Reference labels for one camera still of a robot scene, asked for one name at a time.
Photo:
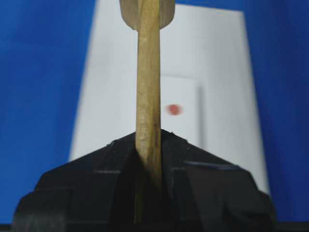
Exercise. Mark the white strip with red dots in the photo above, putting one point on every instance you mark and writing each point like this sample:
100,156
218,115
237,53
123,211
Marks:
180,109

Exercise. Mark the wooden mallet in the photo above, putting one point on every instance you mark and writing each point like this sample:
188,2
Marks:
148,17

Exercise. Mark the blue table mat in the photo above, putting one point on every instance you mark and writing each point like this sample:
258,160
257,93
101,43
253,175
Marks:
43,51

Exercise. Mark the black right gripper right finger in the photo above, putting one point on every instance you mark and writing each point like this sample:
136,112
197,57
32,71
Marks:
210,194

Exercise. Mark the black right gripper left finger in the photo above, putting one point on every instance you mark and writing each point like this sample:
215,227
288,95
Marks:
94,193

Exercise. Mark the white foam board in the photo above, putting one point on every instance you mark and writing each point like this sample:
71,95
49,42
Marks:
204,44

